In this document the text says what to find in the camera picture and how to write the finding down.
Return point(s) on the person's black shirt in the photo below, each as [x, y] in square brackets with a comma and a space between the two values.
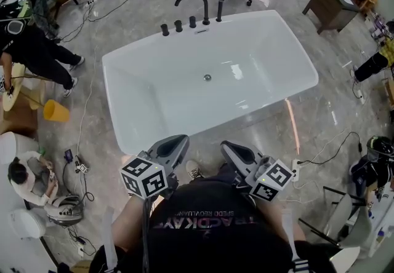
[215, 235]

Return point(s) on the small blue device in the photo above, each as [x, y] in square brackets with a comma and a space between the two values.
[68, 155]

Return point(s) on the person's left forearm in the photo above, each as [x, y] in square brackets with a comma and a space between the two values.
[129, 222]

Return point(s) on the dark wooden cabinet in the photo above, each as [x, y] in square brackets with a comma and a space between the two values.
[329, 10]

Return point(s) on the round metal bathtub drain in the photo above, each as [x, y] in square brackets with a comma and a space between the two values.
[207, 77]

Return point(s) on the yellow bucket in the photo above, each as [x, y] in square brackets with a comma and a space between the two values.
[55, 111]

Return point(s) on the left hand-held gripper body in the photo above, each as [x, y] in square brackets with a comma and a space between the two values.
[144, 179]

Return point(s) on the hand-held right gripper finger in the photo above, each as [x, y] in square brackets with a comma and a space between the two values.
[246, 147]
[231, 162]

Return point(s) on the black curved faucet spout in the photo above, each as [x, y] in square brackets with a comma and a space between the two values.
[205, 10]

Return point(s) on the person's right forearm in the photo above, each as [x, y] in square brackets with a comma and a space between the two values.
[277, 219]

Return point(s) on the black faucet knob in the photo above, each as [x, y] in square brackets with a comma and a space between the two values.
[178, 26]
[165, 29]
[192, 21]

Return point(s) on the white power strip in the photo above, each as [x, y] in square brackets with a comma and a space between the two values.
[361, 98]
[81, 251]
[295, 170]

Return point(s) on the brown cardboard block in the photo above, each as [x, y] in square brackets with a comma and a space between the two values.
[21, 121]

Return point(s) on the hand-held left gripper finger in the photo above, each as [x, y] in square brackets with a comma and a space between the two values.
[163, 140]
[181, 155]

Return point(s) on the small black white cube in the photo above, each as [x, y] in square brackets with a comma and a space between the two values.
[83, 168]

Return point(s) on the white chair black frame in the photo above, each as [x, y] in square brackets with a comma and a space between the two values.
[354, 222]

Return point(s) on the white bathtub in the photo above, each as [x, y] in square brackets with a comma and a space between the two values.
[184, 96]

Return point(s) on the light wooden stool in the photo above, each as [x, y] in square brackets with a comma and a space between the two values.
[13, 96]

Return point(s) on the black hand shower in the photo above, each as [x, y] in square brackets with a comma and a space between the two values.
[219, 9]

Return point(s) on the white upholstered seat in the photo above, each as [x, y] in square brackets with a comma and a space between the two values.
[12, 145]
[26, 224]

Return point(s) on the grey headset rig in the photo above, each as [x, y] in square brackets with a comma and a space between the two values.
[63, 210]

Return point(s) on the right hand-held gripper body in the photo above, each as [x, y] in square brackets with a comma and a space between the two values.
[271, 182]

